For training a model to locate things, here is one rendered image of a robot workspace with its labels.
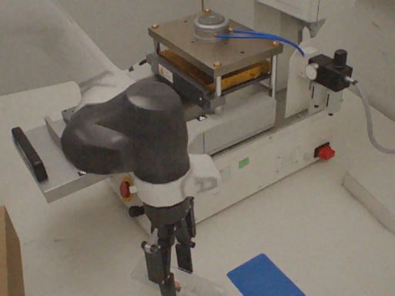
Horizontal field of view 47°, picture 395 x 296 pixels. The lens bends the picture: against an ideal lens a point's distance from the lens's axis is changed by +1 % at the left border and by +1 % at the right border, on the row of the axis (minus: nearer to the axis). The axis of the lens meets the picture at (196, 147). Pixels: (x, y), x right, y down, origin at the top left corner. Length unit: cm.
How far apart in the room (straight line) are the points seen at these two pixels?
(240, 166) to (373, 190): 31
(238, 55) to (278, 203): 38
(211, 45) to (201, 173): 38
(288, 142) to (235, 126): 19
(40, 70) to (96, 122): 199
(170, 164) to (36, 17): 26
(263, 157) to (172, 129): 48
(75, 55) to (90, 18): 184
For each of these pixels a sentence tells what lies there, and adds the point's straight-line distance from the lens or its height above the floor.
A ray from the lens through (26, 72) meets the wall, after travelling 261.
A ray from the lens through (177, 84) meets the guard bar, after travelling 101.
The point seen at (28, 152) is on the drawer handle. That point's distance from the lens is 91.
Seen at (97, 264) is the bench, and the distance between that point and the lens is 101.
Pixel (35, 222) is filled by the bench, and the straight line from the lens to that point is 115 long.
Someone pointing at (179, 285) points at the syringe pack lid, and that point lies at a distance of 88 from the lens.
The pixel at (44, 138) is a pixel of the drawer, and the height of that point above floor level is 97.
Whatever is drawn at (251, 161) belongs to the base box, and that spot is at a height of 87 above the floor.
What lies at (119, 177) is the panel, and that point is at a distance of 113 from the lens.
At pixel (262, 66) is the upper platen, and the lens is 101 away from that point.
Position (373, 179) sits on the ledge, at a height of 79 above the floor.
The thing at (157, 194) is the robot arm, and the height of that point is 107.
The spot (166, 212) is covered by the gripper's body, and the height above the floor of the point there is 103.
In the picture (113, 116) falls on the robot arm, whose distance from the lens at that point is 61.
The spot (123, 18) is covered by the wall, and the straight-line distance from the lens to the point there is 257.
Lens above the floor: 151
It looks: 37 degrees down
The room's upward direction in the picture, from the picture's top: 3 degrees counter-clockwise
